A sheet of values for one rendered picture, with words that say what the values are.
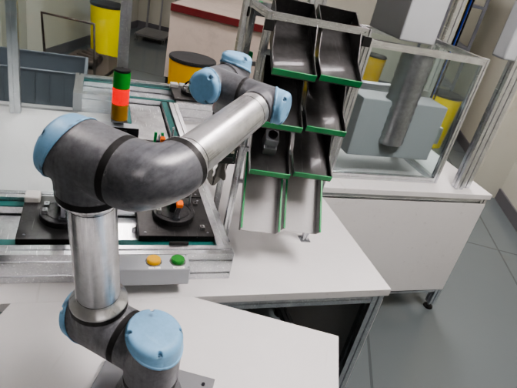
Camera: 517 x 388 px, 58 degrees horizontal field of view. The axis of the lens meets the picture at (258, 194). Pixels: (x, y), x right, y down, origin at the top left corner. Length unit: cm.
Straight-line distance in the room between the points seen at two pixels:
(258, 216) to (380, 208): 108
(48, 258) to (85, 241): 58
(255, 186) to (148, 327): 76
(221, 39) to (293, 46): 437
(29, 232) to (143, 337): 64
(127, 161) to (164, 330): 42
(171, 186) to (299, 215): 97
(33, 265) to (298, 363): 78
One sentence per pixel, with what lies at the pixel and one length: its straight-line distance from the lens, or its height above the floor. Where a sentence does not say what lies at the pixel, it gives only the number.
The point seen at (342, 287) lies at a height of 86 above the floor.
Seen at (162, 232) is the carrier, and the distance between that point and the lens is 152.
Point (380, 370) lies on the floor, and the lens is 273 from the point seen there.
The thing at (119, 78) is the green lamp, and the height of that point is 140.
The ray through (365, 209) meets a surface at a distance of 249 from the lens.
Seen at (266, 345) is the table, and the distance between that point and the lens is 138.
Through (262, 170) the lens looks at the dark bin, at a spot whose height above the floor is 120.
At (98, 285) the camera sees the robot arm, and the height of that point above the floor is 121.
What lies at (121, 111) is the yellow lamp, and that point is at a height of 129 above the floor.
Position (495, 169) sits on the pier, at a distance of 535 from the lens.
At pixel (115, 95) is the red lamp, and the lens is 150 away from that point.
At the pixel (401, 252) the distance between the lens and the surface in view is 281.
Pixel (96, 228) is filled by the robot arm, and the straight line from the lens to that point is 85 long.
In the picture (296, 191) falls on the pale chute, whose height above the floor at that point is 109.
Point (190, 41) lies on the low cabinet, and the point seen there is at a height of 61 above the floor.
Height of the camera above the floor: 183
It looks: 28 degrees down
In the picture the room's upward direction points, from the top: 13 degrees clockwise
